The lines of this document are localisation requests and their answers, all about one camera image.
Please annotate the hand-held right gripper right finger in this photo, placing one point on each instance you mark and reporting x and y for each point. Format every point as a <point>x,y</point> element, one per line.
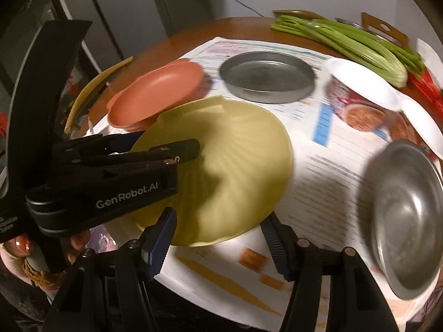
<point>275,245</point>

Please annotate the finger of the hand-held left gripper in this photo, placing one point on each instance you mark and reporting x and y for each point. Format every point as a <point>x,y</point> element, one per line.
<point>124,141</point>
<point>183,148</point>

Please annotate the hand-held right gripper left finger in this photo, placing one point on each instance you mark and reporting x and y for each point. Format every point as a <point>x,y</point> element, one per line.
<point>160,240</point>

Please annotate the yellow plastic plate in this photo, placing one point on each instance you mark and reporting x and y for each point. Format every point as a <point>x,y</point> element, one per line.
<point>238,152</point>

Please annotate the orange plastic plate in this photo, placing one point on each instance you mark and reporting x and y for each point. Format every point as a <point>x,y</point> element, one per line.
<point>155,90</point>

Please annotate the round metal pan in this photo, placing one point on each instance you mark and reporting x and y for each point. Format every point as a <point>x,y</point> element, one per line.
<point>266,72</point>

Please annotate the stainless steel bowl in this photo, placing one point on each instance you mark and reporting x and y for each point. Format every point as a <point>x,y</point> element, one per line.
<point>405,214</point>

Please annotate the red paper noodle bowl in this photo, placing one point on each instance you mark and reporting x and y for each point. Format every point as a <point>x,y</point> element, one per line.
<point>422,124</point>
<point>360,86</point>

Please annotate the person's left forearm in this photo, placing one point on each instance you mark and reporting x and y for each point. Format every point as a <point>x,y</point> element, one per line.
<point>20,301</point>

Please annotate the person's left hand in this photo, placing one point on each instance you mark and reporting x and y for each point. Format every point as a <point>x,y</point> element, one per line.
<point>19,247</point>

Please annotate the pink floral cloth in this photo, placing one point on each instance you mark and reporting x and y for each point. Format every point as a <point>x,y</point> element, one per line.
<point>102,240</point>

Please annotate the yellow wooden chair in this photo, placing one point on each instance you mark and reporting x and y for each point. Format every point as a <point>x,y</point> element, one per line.
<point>90,88</point>

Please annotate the printed exam worksheet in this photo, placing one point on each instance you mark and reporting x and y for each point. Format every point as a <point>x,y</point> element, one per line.
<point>214,294</point>
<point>332,179</point>

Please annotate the dark cabinet with red decals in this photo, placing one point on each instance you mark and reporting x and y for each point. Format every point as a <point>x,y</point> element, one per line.
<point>74,77</point>

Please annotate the grey refrigerator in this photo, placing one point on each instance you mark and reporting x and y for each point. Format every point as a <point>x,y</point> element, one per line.
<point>103,10</point>

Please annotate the celery bunch with root end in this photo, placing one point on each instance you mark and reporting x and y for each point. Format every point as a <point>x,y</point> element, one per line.
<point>349,46</point>

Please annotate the metal basin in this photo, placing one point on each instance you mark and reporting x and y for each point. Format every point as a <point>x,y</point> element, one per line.
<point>349,25</point>

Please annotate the red tissue pack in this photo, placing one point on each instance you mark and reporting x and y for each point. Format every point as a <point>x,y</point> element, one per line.
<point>427,86</point>

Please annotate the wooden chair with cutout backrest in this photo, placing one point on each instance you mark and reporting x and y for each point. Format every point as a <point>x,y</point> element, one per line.
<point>373,22</point>

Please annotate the leafy celery stalks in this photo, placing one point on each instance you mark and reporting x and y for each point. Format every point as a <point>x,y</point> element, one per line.
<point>408,57</point>

